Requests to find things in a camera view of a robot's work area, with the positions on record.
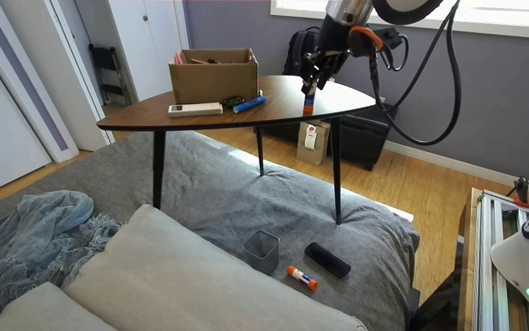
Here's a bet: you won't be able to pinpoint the glue stick with blue label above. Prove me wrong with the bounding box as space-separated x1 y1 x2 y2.
302 84 318 117

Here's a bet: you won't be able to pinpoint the blue marker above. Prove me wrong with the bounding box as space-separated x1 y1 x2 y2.
232 93 269 115

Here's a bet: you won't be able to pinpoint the grey fabric cover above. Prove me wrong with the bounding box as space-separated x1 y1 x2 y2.
0 130 423 331

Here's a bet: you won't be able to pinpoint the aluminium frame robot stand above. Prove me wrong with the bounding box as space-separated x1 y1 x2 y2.
458 185 529 331

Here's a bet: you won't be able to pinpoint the brown wooden table black legs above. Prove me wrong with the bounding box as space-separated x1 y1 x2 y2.
96 73 383 225

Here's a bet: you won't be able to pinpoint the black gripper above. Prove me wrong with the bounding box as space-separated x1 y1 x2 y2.
300 16 355 97

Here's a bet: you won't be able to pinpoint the blue-grey crumpled blanket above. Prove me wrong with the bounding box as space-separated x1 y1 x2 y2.
0 189 122 328

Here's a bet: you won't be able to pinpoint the white rectangular box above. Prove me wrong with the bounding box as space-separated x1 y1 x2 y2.
168 100 225 119

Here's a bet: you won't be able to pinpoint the small black item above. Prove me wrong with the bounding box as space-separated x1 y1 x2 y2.
219 93 249 110

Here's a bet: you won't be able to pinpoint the black oblong case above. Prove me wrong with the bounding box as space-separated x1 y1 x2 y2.
304 240 353 279

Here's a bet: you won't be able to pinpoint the open cardboard box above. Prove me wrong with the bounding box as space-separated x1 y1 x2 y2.
168 47 261 106

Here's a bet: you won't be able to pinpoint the large light grey cushion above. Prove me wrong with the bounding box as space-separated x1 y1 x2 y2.
65 202 372 331

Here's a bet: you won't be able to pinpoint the red and black clamp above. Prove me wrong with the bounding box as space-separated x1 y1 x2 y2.
508 174 529 207

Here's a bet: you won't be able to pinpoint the white wardrobe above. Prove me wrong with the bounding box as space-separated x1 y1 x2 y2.
105 0 192 102

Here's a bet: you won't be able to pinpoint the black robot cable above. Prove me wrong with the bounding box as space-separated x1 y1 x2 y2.
366 0 465 146

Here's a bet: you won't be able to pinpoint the brown paper bag with tag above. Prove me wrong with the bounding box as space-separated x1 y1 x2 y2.
296 119 333 165

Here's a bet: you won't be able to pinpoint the white window frame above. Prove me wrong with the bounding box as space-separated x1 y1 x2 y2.
271 0 529 42

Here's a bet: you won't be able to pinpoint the black ottoman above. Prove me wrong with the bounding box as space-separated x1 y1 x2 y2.
258 99 401 172

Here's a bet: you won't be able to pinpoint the plain white door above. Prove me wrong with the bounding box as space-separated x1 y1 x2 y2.
0 0 118 152

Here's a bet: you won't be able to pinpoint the orange white marker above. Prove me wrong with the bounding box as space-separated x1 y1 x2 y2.
285 262 320 292

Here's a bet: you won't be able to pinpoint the orange cable strap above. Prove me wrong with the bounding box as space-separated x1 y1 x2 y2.
348 23 385 58

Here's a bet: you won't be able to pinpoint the dark mesh stationery holder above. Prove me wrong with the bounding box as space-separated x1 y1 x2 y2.
243 227 282 275

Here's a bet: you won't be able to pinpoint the white door panel grey stripe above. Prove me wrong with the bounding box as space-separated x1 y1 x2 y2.
0 0 81 165

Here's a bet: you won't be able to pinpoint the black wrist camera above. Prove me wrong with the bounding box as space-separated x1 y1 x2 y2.
373 25 412 69

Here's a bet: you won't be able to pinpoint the black backpack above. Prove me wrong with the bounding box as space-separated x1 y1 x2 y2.
282 23 335 80

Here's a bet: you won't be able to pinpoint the black folding rack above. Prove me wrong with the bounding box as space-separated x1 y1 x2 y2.
89 42 133 106

